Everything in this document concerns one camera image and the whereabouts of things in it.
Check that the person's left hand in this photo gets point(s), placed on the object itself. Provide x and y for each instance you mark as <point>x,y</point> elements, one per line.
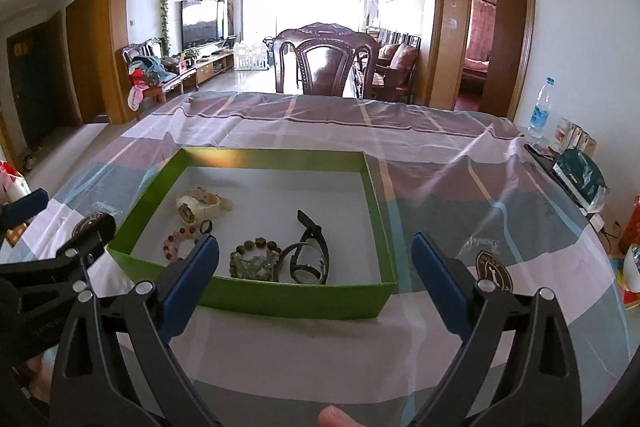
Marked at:
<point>37,372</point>

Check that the wooden television cabinet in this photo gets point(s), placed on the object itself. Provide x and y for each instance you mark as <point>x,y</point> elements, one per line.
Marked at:
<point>215,62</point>

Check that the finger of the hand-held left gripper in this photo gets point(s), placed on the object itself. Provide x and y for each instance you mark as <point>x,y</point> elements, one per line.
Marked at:
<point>95,229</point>
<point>25,207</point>

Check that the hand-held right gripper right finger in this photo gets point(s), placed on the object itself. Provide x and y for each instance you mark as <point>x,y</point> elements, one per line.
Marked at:
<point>440,282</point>

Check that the green cardboard box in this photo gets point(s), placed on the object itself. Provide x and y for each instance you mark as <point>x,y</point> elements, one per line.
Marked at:
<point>300,302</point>

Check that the white wrist watch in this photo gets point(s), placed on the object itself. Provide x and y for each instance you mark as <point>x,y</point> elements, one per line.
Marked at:
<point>197,204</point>

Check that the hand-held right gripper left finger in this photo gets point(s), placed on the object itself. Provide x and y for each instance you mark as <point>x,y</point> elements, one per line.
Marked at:
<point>192,277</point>

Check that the green ivy garland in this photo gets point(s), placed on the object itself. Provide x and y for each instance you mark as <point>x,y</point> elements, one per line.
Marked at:
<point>164,7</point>

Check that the pile of clothes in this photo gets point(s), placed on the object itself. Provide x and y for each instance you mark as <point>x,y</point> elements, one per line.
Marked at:
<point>150,69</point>

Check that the dark wooden door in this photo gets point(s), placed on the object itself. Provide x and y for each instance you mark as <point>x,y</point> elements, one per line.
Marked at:
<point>35,82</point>

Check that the wooden armchair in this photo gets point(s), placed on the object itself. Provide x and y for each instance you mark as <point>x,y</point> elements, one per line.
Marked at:
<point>175,77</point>

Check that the carved wooden chair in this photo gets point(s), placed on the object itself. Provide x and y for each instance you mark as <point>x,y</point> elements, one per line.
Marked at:
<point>325,67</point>

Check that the teal foil bag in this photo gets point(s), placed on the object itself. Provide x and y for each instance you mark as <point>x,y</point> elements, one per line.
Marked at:
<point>580,177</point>

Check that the wooden sofa with cushions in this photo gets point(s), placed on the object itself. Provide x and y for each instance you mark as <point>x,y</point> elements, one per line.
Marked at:
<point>400,57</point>

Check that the person's right hand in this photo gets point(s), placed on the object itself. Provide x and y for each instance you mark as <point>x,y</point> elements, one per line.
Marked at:
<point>337,418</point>

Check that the clear water bottle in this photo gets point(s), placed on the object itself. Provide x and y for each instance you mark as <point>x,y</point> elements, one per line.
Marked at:
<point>540,112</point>

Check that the red and white plastic bag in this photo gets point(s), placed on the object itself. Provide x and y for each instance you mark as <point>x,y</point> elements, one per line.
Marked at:
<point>10,179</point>

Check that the flat screen television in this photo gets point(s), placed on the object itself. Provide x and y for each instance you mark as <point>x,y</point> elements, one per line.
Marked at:
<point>200,24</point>

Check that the white play fence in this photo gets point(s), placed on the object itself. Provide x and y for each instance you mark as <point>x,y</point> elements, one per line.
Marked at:
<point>250,57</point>

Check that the small cardboard packets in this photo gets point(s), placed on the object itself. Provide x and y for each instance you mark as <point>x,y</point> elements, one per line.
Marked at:
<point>575,137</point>

